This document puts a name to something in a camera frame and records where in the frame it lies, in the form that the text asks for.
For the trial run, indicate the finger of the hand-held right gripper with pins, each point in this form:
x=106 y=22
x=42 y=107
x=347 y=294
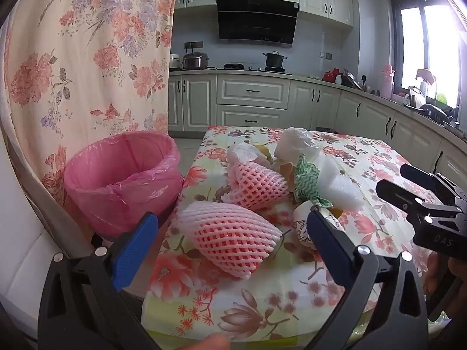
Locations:
x=423 y=175
x=397 y=194

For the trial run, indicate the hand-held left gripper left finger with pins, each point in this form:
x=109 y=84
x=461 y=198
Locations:
x=135 y=248

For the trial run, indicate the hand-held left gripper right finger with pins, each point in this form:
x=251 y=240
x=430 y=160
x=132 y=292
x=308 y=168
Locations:
x=328 y=248

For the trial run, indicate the white patterned paper cup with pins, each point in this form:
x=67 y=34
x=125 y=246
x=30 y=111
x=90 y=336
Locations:
x=301 y=222

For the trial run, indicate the pink lined waste bin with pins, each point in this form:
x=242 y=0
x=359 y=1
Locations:
x=109 y=204

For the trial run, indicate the white foam block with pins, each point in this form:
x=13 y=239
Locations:
x=341 y=186

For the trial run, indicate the green patterned cloth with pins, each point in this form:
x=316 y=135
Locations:
x=306 y=180

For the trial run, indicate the large pink foam fruit net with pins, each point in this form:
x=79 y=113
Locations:
x=230 y=237

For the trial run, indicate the small pink foam fruit net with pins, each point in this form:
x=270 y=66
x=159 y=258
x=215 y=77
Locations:
x=255 y=186

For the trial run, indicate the white tissue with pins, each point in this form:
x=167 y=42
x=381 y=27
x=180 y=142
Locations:
x=242 y=153

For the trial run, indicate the person's right hand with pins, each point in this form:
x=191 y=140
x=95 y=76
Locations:
x=434 y=271

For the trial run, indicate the person's left hand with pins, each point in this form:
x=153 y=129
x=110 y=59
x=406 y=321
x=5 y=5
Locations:
x=209 y=342

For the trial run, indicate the black frying pan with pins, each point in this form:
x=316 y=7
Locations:
x=434 y=111

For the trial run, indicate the floral tablecloth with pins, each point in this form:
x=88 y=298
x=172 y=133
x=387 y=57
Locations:
x=277 y=299

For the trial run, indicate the pink thermos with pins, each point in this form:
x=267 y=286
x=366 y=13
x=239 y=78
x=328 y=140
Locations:
x=386 y=82

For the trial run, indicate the white crumpled plastic bag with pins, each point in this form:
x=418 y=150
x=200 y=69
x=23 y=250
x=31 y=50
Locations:
x=297 y=144

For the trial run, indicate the white chair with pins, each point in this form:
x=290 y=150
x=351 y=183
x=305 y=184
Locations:
x=22 y=262

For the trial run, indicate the kitchen window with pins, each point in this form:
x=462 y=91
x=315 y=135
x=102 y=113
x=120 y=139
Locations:
x=434 y=43

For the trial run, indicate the red kettle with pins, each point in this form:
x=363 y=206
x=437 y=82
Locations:
x=330 y=76

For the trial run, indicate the white lower kitchen cabinets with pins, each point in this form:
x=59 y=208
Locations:
x=251 y=98

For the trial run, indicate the black cooking pot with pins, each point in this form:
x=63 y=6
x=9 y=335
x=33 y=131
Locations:
x=274 y=60

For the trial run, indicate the floral curtain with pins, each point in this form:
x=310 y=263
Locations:
x=91 y=62

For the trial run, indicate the silver rice cooker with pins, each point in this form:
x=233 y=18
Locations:
x=195 y=61

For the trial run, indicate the black gas stove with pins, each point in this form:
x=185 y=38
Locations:
x=240 y=66

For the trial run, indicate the black range hood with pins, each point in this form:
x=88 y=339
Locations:
x=255 y=18

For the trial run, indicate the wall socket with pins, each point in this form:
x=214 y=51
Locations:
x=325 y=55

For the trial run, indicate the wall socket strip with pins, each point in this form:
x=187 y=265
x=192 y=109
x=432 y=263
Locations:
x=193 y=45

